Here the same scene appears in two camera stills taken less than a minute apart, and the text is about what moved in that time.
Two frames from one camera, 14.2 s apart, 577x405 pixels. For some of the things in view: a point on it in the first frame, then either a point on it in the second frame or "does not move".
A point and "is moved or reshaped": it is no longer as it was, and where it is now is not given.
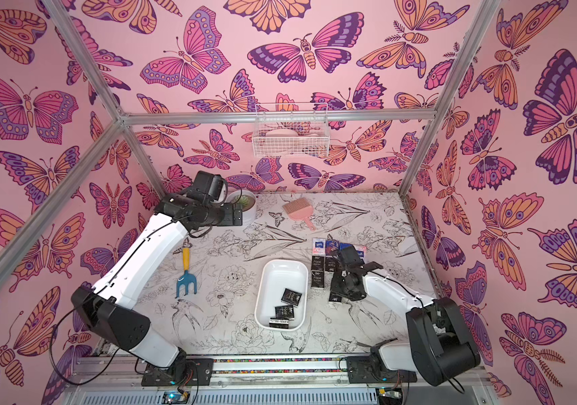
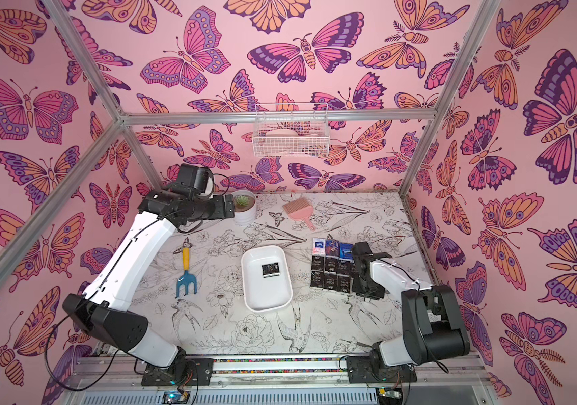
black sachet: (317, 278) does not move
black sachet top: (331, 262) does not move
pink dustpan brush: (300, 209) does not move
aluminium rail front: (118, 371) does not move
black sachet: (317, 262) does not move
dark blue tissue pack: (331, 246) does not move
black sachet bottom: (285, 312) is moved or reshaped
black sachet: (291, 297) is moved or reshaped
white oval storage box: (273, 277) to (266, 278)
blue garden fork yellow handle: (188, 278) does not move
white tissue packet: (318, 246) does not move
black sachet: (279, 322) to (271, 270)
